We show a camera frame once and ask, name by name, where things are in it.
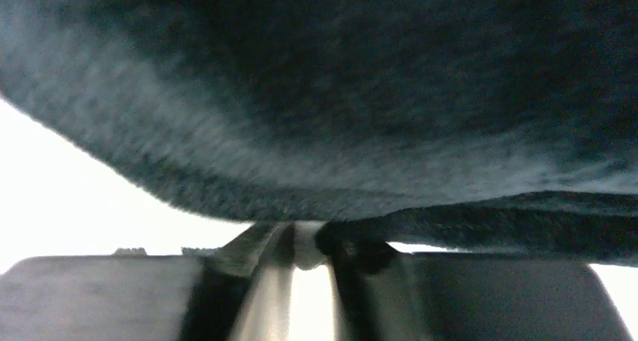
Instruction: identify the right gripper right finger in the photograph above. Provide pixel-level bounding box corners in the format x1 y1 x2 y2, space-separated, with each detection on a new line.
316 226 630 340

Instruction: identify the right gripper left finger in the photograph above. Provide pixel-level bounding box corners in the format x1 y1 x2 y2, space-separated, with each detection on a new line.
1 225 294 340

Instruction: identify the black white checkered pillowcase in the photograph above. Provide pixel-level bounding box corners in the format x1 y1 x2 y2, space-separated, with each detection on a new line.
1 0 637 265

